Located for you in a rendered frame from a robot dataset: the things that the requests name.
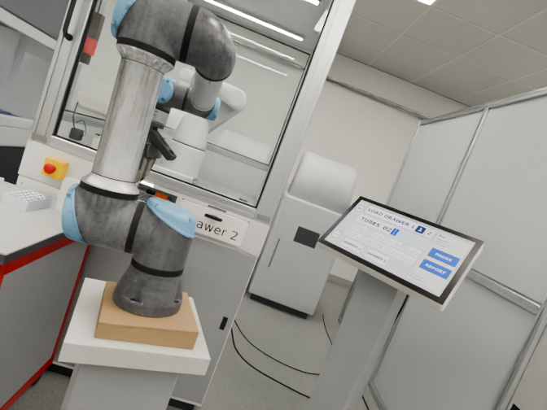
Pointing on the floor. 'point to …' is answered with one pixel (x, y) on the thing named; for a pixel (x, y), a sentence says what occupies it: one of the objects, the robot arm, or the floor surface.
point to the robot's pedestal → (121, 363)
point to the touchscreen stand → (356, 345)
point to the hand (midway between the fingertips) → (140, 180)
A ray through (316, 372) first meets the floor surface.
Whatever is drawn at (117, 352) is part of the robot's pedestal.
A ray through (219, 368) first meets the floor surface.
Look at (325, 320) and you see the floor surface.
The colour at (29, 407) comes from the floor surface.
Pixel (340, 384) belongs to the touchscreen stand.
